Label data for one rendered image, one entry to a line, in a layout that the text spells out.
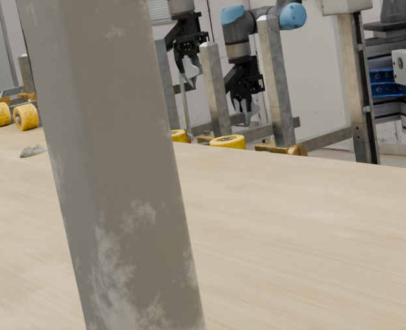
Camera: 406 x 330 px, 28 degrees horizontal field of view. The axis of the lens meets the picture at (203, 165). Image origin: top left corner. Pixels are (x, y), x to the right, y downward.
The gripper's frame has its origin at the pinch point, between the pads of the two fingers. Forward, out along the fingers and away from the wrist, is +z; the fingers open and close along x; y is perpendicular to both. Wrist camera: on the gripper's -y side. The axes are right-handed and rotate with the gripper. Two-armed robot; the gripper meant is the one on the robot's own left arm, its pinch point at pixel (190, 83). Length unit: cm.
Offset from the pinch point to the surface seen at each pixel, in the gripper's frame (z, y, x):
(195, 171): 9, 47, -64
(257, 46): 21, -186, 330
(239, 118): 14.0, 5.6, 13.8
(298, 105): 66, -151, 318
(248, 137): 15.0, 23.6, -9.9
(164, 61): -8.4, 1.3, -11.3
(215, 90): -0.3, 24.0, -21.7
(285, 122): 8, 48, -29
